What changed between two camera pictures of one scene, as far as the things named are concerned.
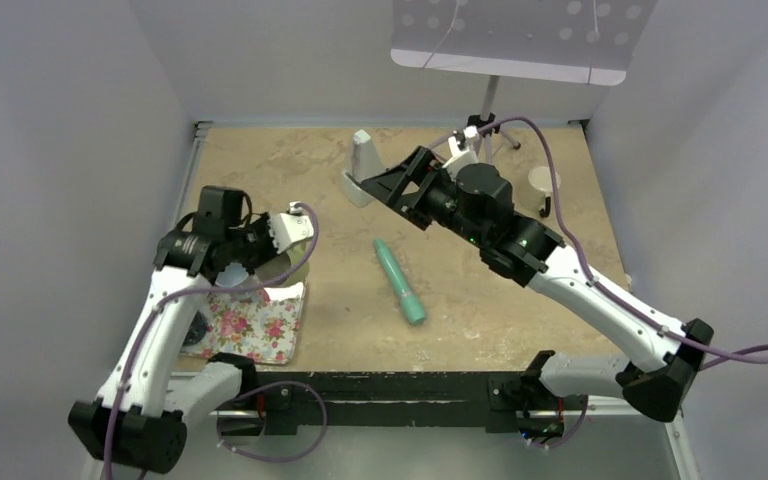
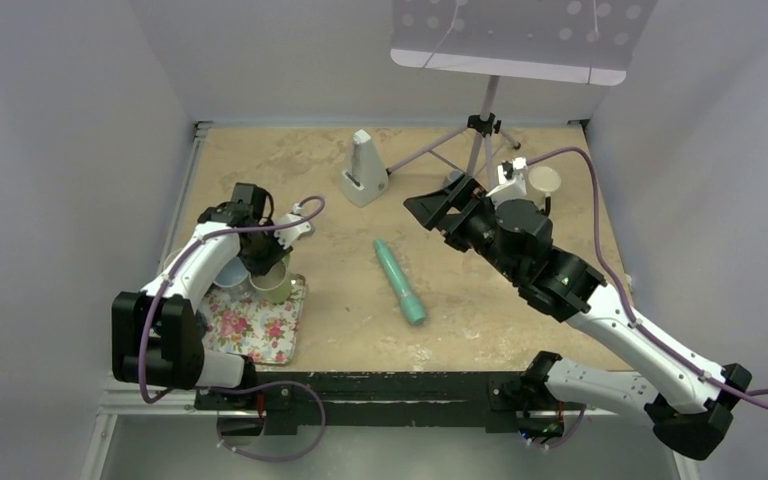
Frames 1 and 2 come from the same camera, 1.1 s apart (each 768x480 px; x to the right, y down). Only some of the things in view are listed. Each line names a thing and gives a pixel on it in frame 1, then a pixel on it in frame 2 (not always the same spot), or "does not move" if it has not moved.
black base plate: [395, 398] does not move
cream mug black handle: [536, 196] does not move
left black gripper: [261, 223] does not move
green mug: [284, 262] to [273, 286]
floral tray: [265, 323] does not move
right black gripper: [390, 186] to [431, 208]
